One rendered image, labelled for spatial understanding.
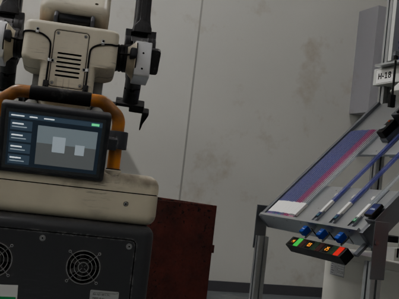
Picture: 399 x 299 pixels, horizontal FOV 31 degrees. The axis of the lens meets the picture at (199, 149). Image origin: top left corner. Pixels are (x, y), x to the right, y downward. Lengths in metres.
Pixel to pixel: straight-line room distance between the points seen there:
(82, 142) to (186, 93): 3.97
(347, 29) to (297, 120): 0.92
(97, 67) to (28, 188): 0.52
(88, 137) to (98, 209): 0.18
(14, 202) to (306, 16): 4.70
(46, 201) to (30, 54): 0.54
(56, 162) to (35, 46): 0.51
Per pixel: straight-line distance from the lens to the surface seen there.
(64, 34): 2.17
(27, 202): 1.78
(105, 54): 2.15
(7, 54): 2.25
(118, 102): 2.55
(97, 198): 1.78
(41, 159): 1.76
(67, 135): 1.73
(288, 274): 6.10
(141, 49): 2.24
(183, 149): 5.64
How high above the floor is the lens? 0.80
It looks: 3 degrees up
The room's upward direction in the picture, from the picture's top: 6 degrees clockwise
